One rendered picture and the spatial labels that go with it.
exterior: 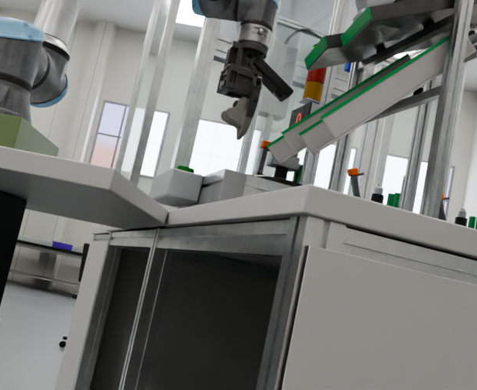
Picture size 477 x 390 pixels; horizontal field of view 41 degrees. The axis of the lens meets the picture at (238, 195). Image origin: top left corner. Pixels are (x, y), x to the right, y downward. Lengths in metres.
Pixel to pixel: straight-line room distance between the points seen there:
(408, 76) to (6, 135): 0.73
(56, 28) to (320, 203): 1.03
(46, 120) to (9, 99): 11.23
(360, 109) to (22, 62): 0.72
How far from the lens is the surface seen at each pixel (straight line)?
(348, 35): 1.13
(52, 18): 1.56
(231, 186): 1.23
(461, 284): 0.74
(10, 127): 1.27
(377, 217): 0.68
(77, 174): 0.84
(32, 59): 1.41
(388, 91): 1.02
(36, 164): 0.86
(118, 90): 12.36
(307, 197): 0.64
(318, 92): 1.71
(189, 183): 1.36
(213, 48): 2.60
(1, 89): 1.36
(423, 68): 1.05
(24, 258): 12.29
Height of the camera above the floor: 0.75
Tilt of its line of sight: 8 degrees up
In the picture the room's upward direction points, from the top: 12 degrees clockwise
